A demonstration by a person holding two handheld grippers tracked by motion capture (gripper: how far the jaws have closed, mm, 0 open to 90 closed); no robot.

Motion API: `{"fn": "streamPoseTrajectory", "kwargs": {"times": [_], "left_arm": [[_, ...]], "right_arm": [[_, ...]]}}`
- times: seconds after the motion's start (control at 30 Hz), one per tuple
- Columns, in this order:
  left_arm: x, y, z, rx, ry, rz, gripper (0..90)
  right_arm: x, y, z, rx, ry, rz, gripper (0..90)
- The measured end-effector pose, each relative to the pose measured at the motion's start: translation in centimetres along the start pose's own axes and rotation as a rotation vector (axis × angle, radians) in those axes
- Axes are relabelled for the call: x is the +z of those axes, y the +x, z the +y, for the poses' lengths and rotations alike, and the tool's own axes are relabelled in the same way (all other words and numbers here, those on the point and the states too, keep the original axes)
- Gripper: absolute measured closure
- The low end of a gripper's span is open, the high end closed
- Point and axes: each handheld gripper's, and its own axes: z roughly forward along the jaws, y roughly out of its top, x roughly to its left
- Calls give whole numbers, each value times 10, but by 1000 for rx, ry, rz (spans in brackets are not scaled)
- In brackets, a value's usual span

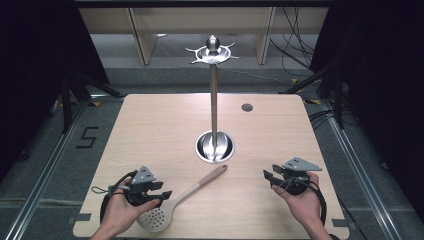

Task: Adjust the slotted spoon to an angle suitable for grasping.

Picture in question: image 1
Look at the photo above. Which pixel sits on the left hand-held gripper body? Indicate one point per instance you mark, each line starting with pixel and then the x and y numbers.
pixel 143 176

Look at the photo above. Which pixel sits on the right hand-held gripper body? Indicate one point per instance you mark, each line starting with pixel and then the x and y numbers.
pixel 298 165

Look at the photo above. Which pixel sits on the metal utensil rack stand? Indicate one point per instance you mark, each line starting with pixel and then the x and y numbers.
pixel 213 100

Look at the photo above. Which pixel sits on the person's right hand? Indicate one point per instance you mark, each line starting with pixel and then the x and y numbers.
pixel 305 206

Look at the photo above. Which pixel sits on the person's left hand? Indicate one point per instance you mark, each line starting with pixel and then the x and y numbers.
pixel 118 211

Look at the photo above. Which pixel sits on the yellow black tape marker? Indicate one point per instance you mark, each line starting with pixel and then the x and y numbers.
pixel 95 104
pixel 312 101
pixel 294 81

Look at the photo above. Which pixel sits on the grey table grommet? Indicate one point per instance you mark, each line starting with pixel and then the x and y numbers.
pixel 247 107

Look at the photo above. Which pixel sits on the black tape patch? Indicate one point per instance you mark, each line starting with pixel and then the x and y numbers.
pixel 340 222
pixel 83 217

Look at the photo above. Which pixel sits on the black metal stand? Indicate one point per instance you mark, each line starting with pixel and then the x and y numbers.
pixel 338 100
pixel 66 106

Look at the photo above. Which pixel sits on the black curtain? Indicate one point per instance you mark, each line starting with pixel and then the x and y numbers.
pixel 33 66
pixel 383 83

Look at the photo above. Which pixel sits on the aluminium floor rail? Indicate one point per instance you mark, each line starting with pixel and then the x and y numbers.
pixel 363 173
pixel 43 173

